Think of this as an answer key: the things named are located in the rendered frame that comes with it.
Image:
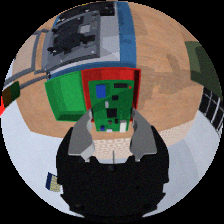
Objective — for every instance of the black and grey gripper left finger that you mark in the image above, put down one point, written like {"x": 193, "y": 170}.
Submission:
{"x": 76, "y": 147}

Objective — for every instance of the red bin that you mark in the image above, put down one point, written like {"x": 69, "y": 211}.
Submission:
{"x": 111, "y": 73}

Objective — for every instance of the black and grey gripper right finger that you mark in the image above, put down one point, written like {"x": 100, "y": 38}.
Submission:
{"x": 147, "y": 145}

